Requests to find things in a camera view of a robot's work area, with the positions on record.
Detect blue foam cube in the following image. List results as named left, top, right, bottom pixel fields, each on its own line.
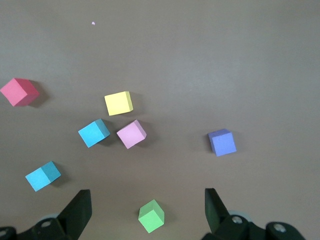
left=24, top=160, right=62, bottom=193
left=77, top=118, right=111, bottom=149

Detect pink foam cube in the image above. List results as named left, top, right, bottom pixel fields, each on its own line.
left=116, top=119, right=148, bottom=150

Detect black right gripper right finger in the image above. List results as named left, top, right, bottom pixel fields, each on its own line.
left=201, top=188, right=307, bottom=240

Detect green foam cube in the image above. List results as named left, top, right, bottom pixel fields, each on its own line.
left=138, top=199, right=166, bottom=234

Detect yellow foam cube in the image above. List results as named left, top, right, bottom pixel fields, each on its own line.
left=104, top=90, right=134, bottom=117

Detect purple foam cube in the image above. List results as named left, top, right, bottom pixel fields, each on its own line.
left=207, top=128, right=237, bottom=158

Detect red foam cube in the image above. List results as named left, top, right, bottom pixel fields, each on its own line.
left=0, top=77, right=41, bottom=108

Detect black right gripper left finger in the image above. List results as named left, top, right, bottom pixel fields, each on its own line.
left=0, top=189, right=93, bottom=240

